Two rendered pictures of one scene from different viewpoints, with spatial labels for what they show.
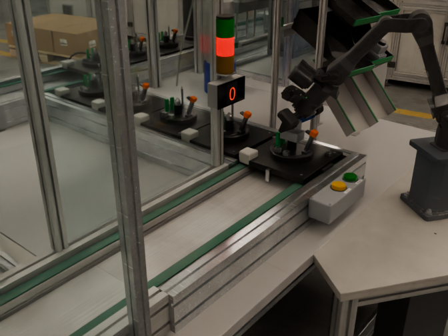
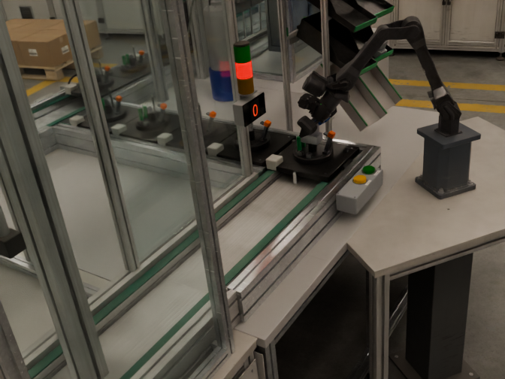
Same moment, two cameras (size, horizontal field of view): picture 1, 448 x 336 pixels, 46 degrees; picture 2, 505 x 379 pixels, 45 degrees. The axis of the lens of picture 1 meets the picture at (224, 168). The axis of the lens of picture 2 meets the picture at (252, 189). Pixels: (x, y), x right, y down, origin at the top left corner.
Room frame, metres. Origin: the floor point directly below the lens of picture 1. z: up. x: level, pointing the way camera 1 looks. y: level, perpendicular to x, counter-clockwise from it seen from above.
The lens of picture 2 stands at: (-0.37, 0.12, 1.94)
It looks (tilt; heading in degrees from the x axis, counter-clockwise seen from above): 30 degrees down; 357
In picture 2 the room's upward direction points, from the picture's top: 6 degrees counter-clockwise
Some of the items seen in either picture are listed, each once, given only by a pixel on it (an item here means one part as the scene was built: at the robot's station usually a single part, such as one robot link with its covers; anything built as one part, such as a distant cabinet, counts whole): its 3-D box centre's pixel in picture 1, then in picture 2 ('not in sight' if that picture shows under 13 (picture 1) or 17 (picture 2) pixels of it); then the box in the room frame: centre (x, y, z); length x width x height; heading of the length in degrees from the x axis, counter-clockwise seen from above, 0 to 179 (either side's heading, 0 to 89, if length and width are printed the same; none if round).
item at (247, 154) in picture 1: (248, 156); (274, 162); (1.51, -0.08, 0.97); 0.05 x 0.05 x 0.04; 50
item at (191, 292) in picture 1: (282, 221); (315, 217); (1.21, -0.16, 0.91); 0.89 x 0.06 x 0.11; 140
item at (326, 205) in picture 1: (337, 196); (360, 189); (1.32, -0.33, 0.93); 0.21 x 0.07 x 0.06; 140
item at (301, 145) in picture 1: (291, 151); (312, 153); (1.52, -0.21, 0.98); 0.14 x 0.14 x 0.02
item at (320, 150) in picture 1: (291, 157); (312, 157); (1.52, -0.21, 0.96); 0.24 x 0.24 x 0.02; 50
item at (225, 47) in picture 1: (225, 45); (243, 68); (1.45, 0.00, 1.33); 0.05 x 0.05 x 0.05
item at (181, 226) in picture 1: (225, 205); (262, 210); (1.31, -0.01, 0.91); 0.84 x 0.28 x 0.10; 140
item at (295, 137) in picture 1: (289, 127); (308, 131); (1.53, -0.21, 1.06); 0.08 x 0.04 x 0.07; 51
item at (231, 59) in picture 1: (225, 63); (245, 84); (1.45, 0.00, 1.28); 0.05 x 0.05 x 0.05
